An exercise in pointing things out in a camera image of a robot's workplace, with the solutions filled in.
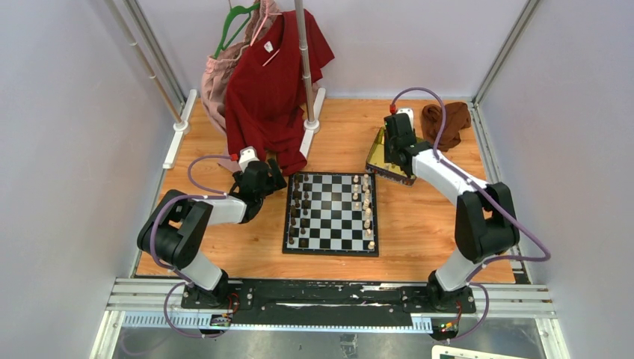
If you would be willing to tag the metal clothes rack pole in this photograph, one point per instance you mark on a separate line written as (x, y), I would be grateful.
(304, 51)

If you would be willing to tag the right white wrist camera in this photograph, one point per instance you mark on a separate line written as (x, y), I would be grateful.
(409, 112)

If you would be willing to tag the green clothes hanger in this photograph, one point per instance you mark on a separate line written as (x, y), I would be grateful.
(235, 21)

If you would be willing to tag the gold metal tin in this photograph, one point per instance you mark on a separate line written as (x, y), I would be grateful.
(376, 163)

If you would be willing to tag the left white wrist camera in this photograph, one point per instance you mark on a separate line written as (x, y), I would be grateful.
(246, 156)

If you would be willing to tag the red t-shirt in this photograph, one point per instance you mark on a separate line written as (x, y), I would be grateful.
(265, 94)

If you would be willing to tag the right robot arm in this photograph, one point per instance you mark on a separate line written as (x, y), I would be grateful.
(484, 211)

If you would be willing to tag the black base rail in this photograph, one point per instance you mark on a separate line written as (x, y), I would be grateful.
(326, 303)

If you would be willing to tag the white rack base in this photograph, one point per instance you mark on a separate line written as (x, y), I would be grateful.
(312, 123)

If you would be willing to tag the pink garment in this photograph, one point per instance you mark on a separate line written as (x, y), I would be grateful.
(220, 68)

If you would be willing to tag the black white chessboard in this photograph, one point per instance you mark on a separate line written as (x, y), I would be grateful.
(331, 214)

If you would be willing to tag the brown crumpled cloth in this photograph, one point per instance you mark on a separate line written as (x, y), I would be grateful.
(457, 118)

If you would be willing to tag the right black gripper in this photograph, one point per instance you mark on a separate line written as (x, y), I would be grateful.
(388, 156)

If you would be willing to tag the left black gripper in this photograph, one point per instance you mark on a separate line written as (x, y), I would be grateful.
(275, 181)

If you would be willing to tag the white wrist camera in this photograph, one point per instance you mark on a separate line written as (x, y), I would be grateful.
(409, 112)
(246, 156)

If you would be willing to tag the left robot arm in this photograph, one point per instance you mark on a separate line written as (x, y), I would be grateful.
(174, 231)

